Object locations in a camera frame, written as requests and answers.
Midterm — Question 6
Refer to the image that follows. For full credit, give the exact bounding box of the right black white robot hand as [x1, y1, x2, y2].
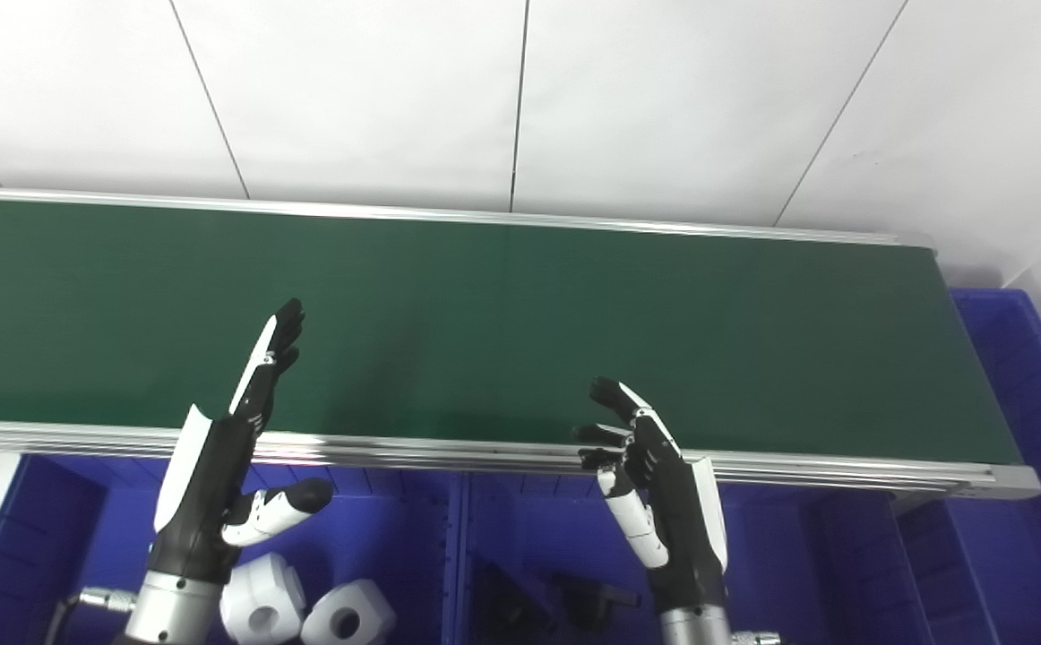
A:
[572, 376, 729, 615]

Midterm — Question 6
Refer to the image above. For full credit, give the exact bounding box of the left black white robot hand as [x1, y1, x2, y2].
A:
[151, 298, 335, 585]

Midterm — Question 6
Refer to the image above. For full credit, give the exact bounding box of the white hexagonal plastic part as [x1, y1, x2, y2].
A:
[219, 553, 308, 645]
[301, 580, 398, 645]

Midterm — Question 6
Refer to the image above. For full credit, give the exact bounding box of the blue plastic bin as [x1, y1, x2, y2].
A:
[888, 287, 1041, 645]
[0, 452, 469, 645]
[453, 470, 920, 645]

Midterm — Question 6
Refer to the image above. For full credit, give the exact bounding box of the black plastic part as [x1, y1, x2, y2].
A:
[552, 573, 642, 632]
[471, 560, 548, 645]

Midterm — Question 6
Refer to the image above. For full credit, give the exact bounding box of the green conveyor belt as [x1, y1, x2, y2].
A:
[0, 185, 1041, 500]

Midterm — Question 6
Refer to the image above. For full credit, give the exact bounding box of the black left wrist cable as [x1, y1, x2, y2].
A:
[41, 587, 141, 645]

